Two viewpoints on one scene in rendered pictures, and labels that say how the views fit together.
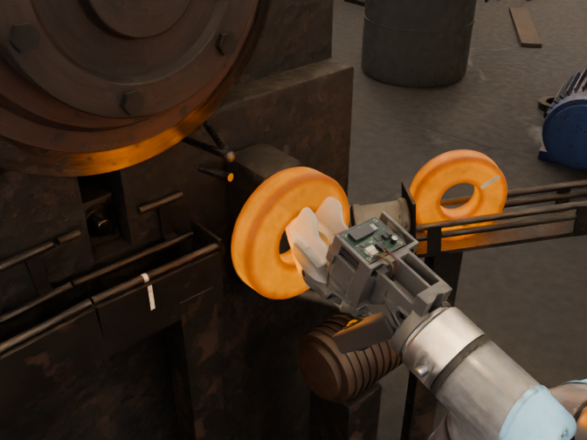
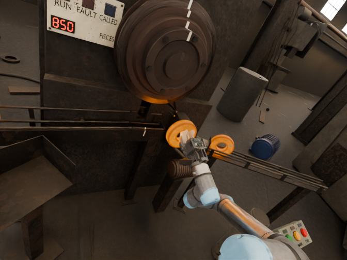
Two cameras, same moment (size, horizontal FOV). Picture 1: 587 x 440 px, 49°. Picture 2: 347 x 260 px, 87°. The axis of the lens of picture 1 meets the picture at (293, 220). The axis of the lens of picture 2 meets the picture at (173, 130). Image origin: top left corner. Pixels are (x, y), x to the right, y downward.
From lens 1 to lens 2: 16 cm
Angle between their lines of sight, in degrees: 3
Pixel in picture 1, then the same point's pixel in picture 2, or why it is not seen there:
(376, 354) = (186, 171)
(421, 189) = (214, 140)
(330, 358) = (175, 166)
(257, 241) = (173, 131)
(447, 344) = (202, 170)
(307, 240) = (184, 136)
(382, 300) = (193, 156)
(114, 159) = (152, 100)
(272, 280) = (172, 141)
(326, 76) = (205, 104)
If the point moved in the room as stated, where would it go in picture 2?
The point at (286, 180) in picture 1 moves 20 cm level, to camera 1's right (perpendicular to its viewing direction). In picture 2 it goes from (185, 122) to (224, 141)
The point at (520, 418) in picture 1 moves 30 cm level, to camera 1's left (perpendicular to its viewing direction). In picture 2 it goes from (208, 191) to (139, 155)
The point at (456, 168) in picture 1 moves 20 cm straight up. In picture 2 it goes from (224, 139) to (241, 113)
